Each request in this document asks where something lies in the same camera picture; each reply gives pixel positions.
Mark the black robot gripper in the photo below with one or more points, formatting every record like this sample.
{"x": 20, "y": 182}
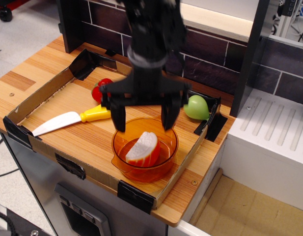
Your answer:
{"x": 145, "y": 86}

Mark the orange salmon sushi toy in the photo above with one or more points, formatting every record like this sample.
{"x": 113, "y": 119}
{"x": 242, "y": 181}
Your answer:
{"x": 144, "y": 151}

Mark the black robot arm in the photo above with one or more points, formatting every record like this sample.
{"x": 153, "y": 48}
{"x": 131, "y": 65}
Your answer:
{"x": 157, "y": 29}

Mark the orange transparent plastic pot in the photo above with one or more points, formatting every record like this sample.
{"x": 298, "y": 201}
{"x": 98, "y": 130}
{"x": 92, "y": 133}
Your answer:
{"x": 155, "y": 163}

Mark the cardboard fence with black tape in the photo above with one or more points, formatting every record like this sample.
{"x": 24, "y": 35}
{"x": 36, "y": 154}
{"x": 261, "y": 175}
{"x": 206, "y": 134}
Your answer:
{"x": 86, "y": 148}

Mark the red toy bell pepper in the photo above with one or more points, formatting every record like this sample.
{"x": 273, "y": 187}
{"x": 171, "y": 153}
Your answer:
{"x": 96, "y": 93}

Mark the green toy pear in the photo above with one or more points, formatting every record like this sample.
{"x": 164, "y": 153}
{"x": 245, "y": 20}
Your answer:
{"x": 197, "y": 108}

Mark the dark grey right upright panel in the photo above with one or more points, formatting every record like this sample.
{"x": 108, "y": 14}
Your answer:
{"x": 261, "y": 29}

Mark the grey toy oven front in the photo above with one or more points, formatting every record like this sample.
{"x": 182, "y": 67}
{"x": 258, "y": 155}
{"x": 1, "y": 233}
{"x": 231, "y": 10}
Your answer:
{"x": 83, "y": 218}

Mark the white toy sink drainboard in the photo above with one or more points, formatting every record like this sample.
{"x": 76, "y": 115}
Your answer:
{"x": 264, "y": 147}

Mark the black caster wheel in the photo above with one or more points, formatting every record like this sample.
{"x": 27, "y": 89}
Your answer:
{"x": 5, "y": 14}

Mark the yellow handled white toy knife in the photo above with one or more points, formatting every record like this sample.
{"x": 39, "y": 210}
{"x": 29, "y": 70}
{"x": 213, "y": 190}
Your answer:
{"x": 69, "y": 118}

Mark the dark grey vertical post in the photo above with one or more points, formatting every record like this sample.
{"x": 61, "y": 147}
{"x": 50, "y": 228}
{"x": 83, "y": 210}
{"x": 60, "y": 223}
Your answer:
{"x": 72, "y": 15}

